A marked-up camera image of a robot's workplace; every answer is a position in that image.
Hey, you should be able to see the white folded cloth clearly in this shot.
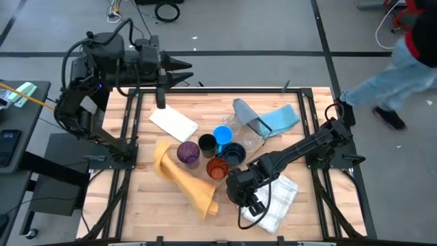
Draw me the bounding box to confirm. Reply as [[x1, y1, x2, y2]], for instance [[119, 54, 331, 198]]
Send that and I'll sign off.
[[148, 105, 200, 144]]

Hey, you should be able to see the mint green stapler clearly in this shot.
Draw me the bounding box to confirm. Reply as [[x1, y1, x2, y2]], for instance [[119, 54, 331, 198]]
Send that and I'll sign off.
[[6, 81, 38, 109]]

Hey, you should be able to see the large dark mug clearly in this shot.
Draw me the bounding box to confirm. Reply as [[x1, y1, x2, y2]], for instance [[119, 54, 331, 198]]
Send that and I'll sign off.
[[221, 141, 247, 169]]

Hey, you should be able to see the tall black cup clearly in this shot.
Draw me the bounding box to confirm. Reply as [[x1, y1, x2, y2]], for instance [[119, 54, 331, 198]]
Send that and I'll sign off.
[[197, 133, 219, 159]]

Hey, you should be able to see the black side desk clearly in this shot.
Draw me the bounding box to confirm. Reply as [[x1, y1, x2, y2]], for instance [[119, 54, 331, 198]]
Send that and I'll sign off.
[[0, 79, 90, 246]]

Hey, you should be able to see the blue mug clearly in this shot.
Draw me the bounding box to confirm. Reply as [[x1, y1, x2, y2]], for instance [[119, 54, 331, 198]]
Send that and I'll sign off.
[[212, 124, 235, 154]]

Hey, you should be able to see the black smartphone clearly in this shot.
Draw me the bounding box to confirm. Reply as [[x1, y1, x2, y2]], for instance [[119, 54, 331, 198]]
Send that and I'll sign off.
[[0, 128, 23, 169]]

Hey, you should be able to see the person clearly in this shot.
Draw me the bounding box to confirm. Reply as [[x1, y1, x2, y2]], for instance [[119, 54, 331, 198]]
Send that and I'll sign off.
[[336, 0, 437, 131]]

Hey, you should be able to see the red chair frame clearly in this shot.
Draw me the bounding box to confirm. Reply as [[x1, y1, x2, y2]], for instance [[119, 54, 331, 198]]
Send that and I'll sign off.
[[384, 0, 426, 33]]

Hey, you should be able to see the white checked waffle cloth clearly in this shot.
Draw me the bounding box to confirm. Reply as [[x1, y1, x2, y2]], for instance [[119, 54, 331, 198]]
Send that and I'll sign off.
[[238, 173, 300, 235]]

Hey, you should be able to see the light blue cloth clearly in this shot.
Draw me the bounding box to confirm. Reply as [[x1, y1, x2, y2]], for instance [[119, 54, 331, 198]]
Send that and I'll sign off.
[[254, 103, 302, 139]]

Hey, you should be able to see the thick yellow cable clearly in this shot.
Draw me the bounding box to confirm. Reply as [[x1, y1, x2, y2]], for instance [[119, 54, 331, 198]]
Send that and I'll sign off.
[[0, 81, 56, 111]]

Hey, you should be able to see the yellow waffle cloth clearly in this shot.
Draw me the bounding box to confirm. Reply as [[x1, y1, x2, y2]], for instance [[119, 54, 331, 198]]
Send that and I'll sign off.
[[152, 141, 220, 221]]

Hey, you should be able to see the white floor cable bundle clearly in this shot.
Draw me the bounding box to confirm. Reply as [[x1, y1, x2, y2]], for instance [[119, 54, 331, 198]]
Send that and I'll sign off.
[[106, 0, 124, 24]]

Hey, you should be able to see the grey cloth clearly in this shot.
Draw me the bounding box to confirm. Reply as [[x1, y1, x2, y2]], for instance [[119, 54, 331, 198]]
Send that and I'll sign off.
[[232, 98, 261, 127]]

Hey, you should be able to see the black table frame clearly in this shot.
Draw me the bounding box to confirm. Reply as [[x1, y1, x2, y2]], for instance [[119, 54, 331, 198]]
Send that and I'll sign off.
[[76, 80, 376, 246]]

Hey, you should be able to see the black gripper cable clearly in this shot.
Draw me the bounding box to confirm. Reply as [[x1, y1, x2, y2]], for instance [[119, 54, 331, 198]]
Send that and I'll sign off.
[[236, 177, 274, 230]]

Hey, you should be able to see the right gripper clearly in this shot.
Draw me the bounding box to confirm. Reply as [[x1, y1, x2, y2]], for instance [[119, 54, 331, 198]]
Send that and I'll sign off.
[[225, 166, 271, 219]]

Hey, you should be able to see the translucent orange ribbed cup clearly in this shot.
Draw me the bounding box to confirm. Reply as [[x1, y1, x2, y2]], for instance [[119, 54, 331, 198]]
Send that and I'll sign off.
[[206, 156, 230, 181]]

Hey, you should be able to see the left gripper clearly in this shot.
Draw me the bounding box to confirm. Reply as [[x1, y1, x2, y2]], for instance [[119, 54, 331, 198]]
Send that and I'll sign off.
[[134, 35, 195, 110]]

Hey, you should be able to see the translucent purple cup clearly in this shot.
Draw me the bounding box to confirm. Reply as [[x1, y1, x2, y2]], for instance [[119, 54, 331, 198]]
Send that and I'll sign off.
[[175, 140, 201, 170]]

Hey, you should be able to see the black coiled cable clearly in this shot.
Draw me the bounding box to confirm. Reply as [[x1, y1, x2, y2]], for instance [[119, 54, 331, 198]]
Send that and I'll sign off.
[[154, 1, 181, 23]]

